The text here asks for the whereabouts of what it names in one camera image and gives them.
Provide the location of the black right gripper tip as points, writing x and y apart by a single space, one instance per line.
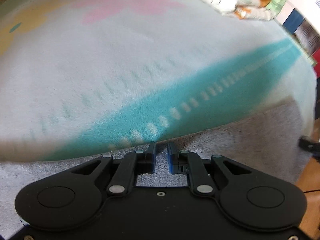
309 145

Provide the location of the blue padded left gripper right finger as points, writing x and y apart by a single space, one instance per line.
177 160

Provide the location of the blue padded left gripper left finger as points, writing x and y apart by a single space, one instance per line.
146 160

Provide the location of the grey knit pants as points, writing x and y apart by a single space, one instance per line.
267 141

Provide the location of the floral white bed sheet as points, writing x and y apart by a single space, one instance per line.
82 77

